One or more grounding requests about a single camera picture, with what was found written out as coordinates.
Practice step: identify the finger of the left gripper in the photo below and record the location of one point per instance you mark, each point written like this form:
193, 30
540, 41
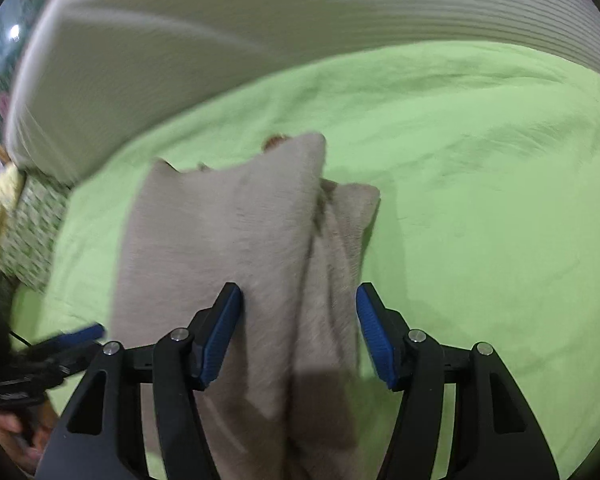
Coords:
65, 341

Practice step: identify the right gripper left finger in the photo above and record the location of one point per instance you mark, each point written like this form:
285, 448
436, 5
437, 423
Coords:
100, 433

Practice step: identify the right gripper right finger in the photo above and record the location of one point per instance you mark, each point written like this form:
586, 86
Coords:
495, 433

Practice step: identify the beige knit sweater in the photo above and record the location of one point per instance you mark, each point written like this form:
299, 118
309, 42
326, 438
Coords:
291, 240

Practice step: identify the person left hand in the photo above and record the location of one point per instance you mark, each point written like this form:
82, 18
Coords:
26, 457

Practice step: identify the green white checkered pillow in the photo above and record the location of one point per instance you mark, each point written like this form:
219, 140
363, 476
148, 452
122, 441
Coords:
31, 229

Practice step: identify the light green bed sheet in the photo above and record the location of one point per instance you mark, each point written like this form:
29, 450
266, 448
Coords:
487, 159

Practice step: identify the grey striped folded quilt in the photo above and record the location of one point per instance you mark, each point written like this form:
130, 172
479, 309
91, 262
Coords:
96, 73

